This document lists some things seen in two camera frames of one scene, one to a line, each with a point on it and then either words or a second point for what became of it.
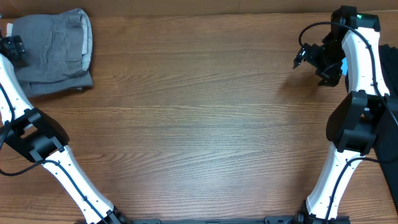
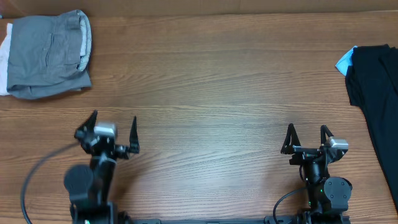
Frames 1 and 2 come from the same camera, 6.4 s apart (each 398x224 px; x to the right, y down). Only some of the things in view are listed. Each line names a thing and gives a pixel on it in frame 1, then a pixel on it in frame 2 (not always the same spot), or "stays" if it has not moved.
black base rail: (273, 219) stays
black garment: (387, 138) stays
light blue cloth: (344, 66) stays
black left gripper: (16, 44) → (123, 150)
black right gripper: (333, 73) → (304, 154)
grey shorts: (58, 48) stays
